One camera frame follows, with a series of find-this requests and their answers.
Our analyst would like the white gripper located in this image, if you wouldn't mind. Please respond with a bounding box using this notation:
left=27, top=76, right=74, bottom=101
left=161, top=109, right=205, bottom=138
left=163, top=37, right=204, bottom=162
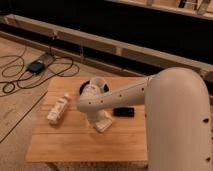
left=87, top=110, right=112, bottom=126

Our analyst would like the white sponge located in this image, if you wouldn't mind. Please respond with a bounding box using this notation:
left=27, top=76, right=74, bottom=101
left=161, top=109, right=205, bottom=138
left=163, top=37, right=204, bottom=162
left=94, top=119, right=113, bottom=133

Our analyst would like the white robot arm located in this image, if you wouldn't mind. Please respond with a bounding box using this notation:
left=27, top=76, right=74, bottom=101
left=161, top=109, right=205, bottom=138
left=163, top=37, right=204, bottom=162
left=77, top=67, right=213, bottom=171

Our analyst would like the black rectangular box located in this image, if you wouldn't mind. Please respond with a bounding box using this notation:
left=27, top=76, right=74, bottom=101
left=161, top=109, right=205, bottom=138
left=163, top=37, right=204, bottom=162
left=113, top=107, right=135, bottom=117

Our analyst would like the black bowl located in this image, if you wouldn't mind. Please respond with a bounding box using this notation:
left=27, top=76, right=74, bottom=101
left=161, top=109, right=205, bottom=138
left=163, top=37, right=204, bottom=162
left=79, top=79, right=110, bottom=96

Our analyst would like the clear plastic cup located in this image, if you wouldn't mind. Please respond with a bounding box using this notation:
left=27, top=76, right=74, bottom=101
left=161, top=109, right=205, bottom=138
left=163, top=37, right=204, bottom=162
left=90, top=77, right=106, bottom=91

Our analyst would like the wooden table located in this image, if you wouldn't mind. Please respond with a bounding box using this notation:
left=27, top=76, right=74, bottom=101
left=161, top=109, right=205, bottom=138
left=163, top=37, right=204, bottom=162
left=26, top=77, right=147, bottom=164

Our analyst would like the white plastic bottle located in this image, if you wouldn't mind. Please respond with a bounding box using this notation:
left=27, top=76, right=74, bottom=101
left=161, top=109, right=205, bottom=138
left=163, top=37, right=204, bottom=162
left=46, top=93, right=70, bottom=125

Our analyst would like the dark power adapter box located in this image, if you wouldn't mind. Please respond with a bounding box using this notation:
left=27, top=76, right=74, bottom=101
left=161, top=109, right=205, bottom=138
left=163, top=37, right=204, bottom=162
left=27, top=61, right=45, bottom=74

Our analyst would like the black floor cable left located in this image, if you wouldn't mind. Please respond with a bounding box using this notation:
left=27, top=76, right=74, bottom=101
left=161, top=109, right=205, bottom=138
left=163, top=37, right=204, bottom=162
left=0, top=43, right=80, bottom=144

